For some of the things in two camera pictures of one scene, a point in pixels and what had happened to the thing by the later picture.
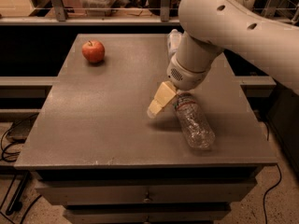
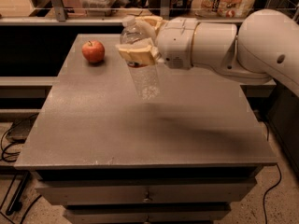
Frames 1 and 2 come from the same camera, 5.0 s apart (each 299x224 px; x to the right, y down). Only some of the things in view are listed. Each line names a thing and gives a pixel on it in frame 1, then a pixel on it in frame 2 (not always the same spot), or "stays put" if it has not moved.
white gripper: (186, 77) to (177, 42)
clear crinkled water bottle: (195, 128) to (145, 77)
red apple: (93, 51) stays put
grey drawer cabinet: (94, 150) stays put
